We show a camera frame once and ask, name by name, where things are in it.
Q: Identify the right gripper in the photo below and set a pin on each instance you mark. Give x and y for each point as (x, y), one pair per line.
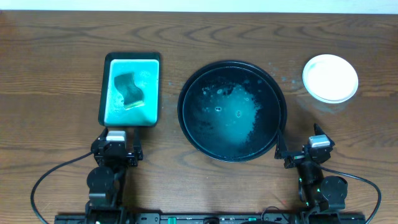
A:
(281, 152)

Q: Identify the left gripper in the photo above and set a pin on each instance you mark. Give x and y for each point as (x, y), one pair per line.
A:
(116, 158)

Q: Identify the yellow green sponge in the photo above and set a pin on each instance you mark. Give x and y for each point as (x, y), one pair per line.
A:
(133, 96)

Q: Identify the white plate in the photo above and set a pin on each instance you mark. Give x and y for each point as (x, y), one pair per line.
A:
(330, 78)

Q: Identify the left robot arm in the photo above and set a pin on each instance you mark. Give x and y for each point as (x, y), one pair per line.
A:
(106, 185)

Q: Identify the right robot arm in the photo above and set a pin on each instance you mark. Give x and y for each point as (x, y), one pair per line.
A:
(323, 194)

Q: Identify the rectangular tray with soapy water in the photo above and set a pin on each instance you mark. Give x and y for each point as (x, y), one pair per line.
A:
(146, 67)

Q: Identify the round dark tray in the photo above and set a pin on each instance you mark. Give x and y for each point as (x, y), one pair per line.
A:
(232, 111)

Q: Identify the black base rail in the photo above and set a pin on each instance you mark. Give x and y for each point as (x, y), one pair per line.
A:
(156, 218)

